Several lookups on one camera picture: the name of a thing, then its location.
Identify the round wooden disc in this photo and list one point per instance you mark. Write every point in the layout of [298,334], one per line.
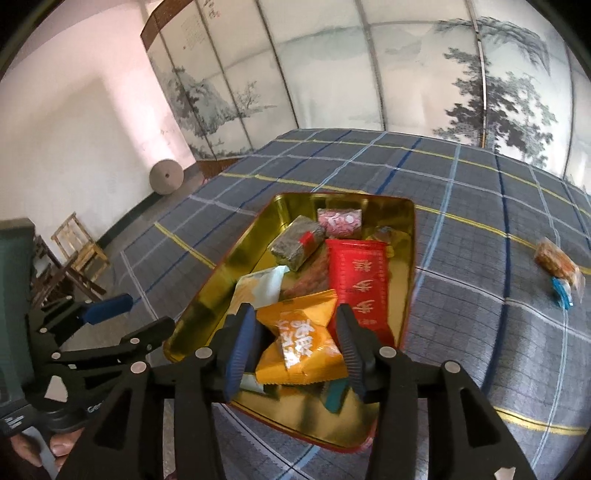
[165,177]

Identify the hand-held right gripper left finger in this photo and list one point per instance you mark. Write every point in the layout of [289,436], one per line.
[240,350]

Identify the orange snack packet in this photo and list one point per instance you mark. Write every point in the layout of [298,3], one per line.
[300,341]

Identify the person's left hand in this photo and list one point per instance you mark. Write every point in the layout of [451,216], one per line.
[62,445]

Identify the painted folding screen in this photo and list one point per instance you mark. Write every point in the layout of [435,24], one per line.
[415,69]

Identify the dark blue snack packet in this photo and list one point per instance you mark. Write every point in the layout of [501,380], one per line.
[334,394]

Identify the grey plaid tablecloth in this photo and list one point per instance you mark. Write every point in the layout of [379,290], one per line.
[485,323]

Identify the brown cake packet red label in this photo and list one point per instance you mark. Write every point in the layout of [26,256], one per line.
[293,244]

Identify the light wooden stool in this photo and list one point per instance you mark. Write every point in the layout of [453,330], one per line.
[87,254]

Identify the red snack packet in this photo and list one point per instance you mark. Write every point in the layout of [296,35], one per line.
[362,286]

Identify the pink patterned snack packet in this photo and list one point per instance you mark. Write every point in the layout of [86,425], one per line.
[339,221]

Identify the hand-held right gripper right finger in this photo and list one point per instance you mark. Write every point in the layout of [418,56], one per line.
[351,350]

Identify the brown cake packet in box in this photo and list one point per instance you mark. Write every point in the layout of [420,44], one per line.
[309,277]

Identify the red and gold tin box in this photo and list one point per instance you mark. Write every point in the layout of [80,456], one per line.
[295,415]

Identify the dark wooden chair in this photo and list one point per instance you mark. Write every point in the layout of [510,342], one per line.
[46,277]

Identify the clear orange cake packet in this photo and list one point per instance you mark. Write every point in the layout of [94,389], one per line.
[554,261]

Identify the light blue snack packet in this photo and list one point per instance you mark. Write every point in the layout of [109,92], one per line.
[562,290]

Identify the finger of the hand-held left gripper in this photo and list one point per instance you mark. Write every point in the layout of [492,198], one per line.
[108,307]
[138,341]

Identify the yellow pastry packet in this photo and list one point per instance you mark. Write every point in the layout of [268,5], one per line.
[258,290]

